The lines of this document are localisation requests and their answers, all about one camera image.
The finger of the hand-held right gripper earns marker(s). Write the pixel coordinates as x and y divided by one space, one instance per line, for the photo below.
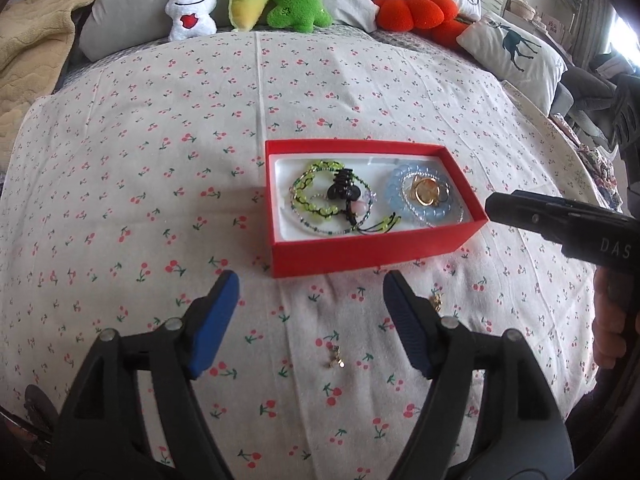
525 212

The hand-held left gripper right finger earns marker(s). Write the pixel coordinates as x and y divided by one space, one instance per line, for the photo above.
407 325

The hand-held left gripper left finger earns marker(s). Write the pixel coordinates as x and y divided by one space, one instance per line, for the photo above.
215 325

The small gold earring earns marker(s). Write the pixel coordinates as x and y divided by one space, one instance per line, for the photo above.
437 303
337 357

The red cardboard box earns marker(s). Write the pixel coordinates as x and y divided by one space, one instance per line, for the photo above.
370 250

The black hair claw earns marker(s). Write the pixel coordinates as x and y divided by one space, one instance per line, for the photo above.
345 191

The person's right hand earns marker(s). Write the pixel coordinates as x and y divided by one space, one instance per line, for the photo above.
607 330

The grey chair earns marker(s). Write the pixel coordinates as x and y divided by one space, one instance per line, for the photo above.
590 95

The cherry print cloth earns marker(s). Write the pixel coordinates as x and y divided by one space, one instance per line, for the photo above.
150 185

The deer print pillow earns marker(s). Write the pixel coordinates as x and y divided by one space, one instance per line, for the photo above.
510 52

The woven basket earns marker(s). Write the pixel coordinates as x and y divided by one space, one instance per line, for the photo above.
521 9

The red tomato plush cushion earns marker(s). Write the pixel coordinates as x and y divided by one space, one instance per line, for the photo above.
415 10

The white plush toy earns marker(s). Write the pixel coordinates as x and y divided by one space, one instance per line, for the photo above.
190 10

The grey pillow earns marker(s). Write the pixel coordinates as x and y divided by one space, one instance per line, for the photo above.
130 5

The beige quilted blanket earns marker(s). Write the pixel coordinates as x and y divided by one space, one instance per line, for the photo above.
35 35

